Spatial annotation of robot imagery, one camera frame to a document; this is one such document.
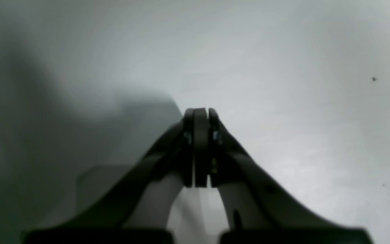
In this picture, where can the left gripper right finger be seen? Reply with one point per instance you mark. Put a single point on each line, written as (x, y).
(251, 197)

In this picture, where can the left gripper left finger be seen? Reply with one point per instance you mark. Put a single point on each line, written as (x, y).
(116, 199)

